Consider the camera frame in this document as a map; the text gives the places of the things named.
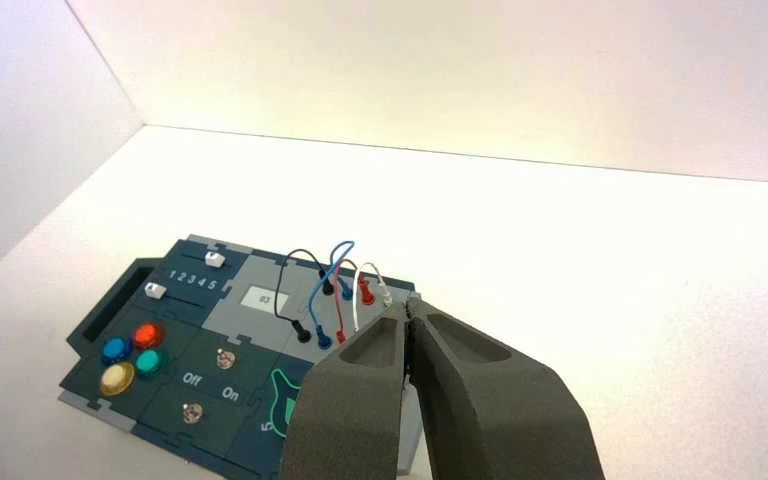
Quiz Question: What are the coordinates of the grey foam right gripper left finger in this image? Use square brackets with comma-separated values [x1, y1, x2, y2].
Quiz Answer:
[279, 315, 409, 480]

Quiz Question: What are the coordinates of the grey foam right gripper right finger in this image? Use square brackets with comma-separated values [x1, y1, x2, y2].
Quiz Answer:
[407, 298, 607, 480]

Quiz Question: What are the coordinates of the white label plate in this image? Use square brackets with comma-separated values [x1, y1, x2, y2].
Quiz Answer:
[240, 286, 279, 311]

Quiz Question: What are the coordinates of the dark teal control box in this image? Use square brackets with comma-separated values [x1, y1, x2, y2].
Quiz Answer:
[57, 233, 425, 480]

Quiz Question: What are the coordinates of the green push button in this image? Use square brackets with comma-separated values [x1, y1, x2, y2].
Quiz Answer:
[134, 349, 170, 381]

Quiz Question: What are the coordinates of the red push button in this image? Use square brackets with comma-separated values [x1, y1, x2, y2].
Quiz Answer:
[132, 322, 167, 352]

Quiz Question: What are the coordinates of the yellow push button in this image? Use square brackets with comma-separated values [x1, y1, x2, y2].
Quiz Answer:
[99, 360, 137, 398]

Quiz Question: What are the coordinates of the blue push button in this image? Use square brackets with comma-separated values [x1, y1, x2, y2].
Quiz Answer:
[101, 336, 134, 367]

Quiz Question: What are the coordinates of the blue jumper cable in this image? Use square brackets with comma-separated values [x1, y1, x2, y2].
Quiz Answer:
[307, 240, 357, 351]

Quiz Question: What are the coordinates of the black jumper cable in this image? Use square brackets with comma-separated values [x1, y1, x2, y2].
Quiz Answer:
[273, 248, 336, 344]

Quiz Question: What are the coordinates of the white jumper cable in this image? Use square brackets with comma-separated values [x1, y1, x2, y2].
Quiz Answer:
[350, 262, 395, 333]

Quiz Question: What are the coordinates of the red jumper cable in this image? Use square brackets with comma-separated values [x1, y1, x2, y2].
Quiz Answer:
[330, 259, 377, 344]

